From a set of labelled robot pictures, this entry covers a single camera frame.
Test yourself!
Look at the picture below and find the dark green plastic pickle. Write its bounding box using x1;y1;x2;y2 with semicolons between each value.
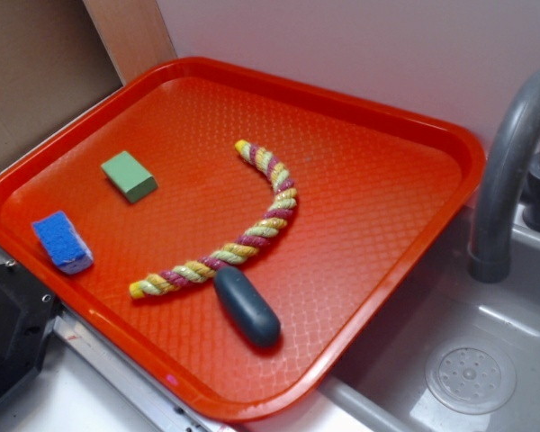
213;266;281;348

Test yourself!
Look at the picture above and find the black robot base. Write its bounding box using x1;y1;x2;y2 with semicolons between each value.
0;259;59;405

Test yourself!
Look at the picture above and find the red plastic tray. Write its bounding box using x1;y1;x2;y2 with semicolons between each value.
0;58;485;423

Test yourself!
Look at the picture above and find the green rectangular block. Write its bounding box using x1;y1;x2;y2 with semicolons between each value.
101;151;158;203

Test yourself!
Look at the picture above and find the blue sponge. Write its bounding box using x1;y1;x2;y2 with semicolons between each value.
31;211;94;275

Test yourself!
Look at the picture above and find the grey sink faucet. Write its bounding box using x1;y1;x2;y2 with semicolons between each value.
468;70;540;284

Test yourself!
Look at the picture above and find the grey plastic sink basin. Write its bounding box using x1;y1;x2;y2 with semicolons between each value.
320;211;540;431

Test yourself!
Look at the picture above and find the round sink drain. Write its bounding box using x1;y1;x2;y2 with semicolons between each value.
425;337;517;415

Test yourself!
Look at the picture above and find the brown cardboard panel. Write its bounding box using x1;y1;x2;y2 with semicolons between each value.
0;1;176;172

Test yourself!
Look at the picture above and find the multicolour twisted rope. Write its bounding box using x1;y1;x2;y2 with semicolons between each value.
129;139;299;300

